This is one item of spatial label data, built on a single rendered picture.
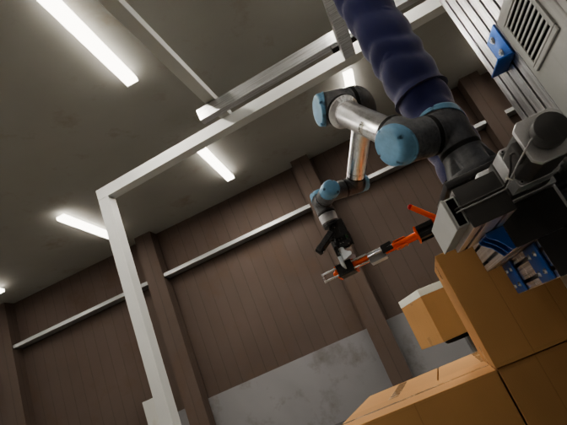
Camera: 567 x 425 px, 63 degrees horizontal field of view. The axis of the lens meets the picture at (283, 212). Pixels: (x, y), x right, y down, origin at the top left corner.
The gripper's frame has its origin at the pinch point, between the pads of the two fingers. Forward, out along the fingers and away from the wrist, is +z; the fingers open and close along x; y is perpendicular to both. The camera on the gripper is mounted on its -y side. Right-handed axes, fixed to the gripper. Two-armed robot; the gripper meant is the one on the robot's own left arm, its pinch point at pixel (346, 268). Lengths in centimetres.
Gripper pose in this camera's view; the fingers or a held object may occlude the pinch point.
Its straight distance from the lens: 190.0
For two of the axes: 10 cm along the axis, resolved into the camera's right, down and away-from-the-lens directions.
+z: 3.7, 8.7, -3.3
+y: 8.8, -4.4, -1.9
